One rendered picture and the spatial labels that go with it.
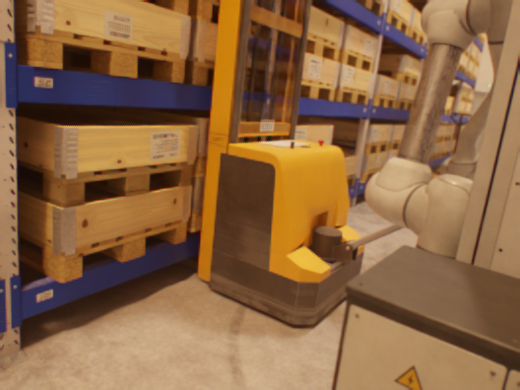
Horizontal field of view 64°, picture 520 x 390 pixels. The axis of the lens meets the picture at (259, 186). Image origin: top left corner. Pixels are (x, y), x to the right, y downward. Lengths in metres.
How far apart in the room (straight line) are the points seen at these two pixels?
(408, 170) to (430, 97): 0.24
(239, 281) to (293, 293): 0.34
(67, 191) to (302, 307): 1.26
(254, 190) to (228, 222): 0.26
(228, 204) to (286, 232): 0.38
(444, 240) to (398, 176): 0.25
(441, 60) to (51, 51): 1.39
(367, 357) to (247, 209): 1.49
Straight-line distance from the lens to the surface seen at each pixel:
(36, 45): 1.82
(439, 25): 1.48
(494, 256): 1.17
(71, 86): 1.90
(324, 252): 2.41
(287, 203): 2.09
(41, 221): 2.06
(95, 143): 1.93
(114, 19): 2.00
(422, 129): 1.42
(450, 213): 1.27
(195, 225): 2.53
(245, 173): 2.20
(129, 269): 2.31
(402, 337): 0.81
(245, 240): 2.27
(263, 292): 2.30
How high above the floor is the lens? 1.17
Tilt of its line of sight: 12 degrees down
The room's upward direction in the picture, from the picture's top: 6 degrees clockwise
